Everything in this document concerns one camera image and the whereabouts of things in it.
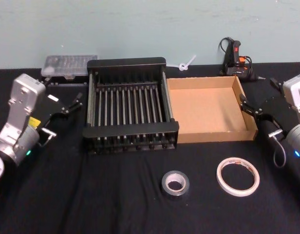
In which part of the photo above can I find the black table cloth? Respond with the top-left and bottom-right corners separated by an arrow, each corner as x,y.
0,62 -> 300,234

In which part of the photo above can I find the white tape roll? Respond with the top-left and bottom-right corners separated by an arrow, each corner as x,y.
216,157 -> 261,197

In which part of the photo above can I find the small white plastic piece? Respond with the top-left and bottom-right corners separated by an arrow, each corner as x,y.
165,55 -> 197,72

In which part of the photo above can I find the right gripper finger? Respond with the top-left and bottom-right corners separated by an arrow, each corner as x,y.
239,93 -> 264,121
269,77 -> 285,95

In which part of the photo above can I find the right gripper dark cable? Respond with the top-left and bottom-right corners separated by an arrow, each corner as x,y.
268,130 -> 287,169

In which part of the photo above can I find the shallow brown cardboard tray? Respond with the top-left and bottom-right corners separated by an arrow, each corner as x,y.
166,75 -> 259,144

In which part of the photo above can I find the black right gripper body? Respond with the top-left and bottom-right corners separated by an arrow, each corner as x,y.
258,96 -> 297,137

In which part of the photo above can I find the clear plastic case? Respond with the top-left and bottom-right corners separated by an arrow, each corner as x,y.
40,54 -> 99,80

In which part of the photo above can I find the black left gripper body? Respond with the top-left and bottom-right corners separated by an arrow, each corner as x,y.
30,84 -> 70,131

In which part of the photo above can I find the left gripper dark cable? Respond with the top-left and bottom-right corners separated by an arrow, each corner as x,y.
38,127 -> 57,147

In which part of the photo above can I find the black rack with steel bars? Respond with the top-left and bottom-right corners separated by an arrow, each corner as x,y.
81,57 -> 180,156

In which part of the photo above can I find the black corded tool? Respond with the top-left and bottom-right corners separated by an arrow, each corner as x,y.
218,37 -> 266,81

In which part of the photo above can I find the gripper dark cable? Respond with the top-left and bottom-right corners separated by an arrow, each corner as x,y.
38,127 -> 57,147
268,130 -> 287,169

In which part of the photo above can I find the silver tape roll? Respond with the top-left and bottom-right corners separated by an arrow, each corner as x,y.
161,170 -> 191,199

